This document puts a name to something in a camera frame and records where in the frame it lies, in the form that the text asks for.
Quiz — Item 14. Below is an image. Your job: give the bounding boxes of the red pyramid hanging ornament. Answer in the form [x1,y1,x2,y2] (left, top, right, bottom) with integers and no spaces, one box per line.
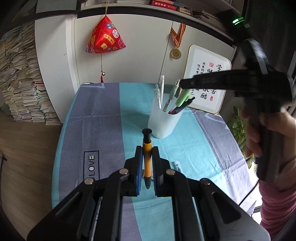
[85,0,127,84]

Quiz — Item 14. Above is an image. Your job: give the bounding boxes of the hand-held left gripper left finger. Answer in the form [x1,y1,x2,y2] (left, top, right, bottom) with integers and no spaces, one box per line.
[26,146,144,241]

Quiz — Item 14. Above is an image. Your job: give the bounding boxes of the translucent white cup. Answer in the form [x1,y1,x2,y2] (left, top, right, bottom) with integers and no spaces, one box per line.
[147,93,185,139]

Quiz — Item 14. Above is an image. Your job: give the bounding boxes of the black cable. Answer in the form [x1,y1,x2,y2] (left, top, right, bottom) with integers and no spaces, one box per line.
[238,178,263,207]

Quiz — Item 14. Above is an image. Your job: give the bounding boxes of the person's right hand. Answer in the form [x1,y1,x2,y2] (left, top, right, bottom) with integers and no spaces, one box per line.
[240,108,296,193]

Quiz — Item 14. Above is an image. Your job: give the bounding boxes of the framed calligraphy board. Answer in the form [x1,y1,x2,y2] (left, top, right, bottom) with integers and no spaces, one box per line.
[183,44,232,114]

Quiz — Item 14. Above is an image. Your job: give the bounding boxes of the white grip gel pen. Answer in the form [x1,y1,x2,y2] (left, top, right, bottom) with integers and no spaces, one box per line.
[154,84,162,109]

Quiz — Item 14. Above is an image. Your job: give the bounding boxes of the blue and grey tablecloth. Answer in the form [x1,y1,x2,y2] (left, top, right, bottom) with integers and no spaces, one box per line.
[52,82,263,241]

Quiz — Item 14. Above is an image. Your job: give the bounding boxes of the orange pen black tip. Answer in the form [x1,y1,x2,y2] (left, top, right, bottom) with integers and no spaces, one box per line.
[142,128,153,190]

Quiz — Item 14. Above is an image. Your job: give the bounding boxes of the green potted plant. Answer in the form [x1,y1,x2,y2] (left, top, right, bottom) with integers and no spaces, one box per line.
[225,105,257,173]

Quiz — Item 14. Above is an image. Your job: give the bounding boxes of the gold medal striped ribbon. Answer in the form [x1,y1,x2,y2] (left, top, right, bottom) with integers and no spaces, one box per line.
[169,23,187,59]

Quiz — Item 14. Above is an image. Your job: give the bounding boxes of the person's right forearm pink sleeve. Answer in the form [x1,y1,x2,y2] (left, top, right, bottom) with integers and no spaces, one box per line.
[258,160,296,241]

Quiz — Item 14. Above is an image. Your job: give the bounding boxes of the row of books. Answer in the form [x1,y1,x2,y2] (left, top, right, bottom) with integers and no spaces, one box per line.
[83,0,234,30]

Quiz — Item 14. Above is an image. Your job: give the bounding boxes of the pale green highlighter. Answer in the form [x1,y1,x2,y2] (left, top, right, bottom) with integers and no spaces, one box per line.
[175,89,192,107]

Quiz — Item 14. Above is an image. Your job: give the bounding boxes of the pens in cup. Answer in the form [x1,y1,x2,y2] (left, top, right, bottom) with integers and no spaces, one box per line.
[162,79,181,112]

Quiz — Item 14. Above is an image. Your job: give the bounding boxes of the stack of papers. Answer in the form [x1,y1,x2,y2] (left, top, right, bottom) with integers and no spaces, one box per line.
[0,21,62,127]

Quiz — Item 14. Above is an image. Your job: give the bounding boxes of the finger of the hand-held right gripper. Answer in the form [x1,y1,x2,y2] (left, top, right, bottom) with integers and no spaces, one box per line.
[179,69,234,90]

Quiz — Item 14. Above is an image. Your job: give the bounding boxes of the red retractable pen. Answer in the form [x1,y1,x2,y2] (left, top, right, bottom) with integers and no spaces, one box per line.
[168,105,186,115]

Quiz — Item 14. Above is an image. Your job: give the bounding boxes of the slim white pen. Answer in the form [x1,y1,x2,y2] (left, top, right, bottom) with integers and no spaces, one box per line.
[158,75,165,102]

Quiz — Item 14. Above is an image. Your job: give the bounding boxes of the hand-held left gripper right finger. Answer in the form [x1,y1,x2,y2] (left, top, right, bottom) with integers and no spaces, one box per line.
[151,146,270,241]

